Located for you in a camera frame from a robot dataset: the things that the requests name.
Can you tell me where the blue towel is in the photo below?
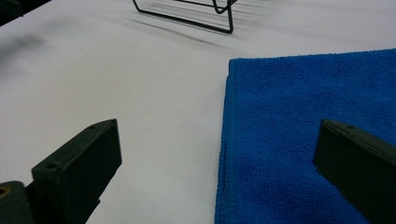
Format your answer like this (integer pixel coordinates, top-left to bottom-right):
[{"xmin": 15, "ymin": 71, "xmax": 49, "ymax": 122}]
[{"xmin": 214, "ymin": 48, "xmax": 396, "ymax": 224}]

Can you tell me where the black wire rack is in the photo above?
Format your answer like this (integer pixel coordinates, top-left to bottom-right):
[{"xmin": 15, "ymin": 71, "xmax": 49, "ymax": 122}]
[{"xmin": 132, "ymin": 0, "xmax": 239, "ymax": 35}]

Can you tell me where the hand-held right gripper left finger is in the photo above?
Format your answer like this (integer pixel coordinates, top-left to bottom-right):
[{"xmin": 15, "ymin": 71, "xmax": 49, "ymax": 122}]
[{"xmin": 25, "ymin": 118, "xmax": 123, "ymax": 224}]

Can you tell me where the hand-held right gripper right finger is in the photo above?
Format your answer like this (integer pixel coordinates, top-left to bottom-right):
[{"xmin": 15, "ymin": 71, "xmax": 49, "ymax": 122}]
[{"xmin": 312, "ymin": 119, "xmax": 396, "ymax": 224}]

